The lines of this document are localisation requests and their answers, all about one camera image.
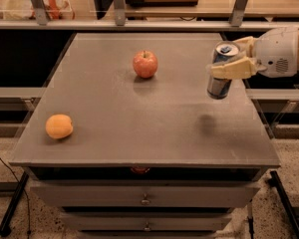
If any upper drawer metal knob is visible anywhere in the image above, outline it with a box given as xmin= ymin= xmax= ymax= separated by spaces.
xmin=141 ymin=193 xmax=150 ymax=206

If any orange white plastic bag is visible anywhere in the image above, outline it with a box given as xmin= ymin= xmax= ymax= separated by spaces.
xmin=29 ymin=0 xmax=75 ymax=20

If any orange fruit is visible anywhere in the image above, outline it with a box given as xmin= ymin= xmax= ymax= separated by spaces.
xmin=45 ymin=115 xmax=74 ymax=139

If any lower drawer metal knob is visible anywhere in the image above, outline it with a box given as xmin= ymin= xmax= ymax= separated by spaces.
xmin=144 ymin=222 xmax=151 ymax=232

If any grey drawer cabinet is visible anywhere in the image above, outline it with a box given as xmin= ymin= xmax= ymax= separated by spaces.
xmin=12 ymin=33 xmax=279 ymax=239

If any drawer metal knob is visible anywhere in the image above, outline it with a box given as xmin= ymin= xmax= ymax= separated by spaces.
xmin=141 ymin=193 xmax=150 ymax=206
xmin=144 ymin=222 xmax=151 ymax=232

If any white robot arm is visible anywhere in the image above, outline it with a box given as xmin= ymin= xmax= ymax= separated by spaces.
xmin=209 ymin=26 xmax=299 ymax=80

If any red apple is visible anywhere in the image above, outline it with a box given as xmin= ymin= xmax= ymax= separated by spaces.
xmin=133 ymin=50 xmax=158 ymax=79

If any red object inside drawer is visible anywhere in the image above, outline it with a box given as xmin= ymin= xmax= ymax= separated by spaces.
xmin=131 ymin=166 xmax=150 ymax=174

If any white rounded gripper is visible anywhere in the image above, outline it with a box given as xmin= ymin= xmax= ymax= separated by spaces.
xmin=210 ymin=27 xmax=299 ymax=80

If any black floor cable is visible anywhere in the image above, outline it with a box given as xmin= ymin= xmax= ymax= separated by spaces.
xmin=0 ymin=142 xmax=32 ymax=239

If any blue silver redbull can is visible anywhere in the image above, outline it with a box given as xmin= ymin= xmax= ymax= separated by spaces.
xmin=207 ymin=41 xmax=240 ymax=100

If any metal shelf rail frame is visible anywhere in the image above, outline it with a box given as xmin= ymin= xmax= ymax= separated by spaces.
xmin=0 ymin=0 xmax=299 ymax=32

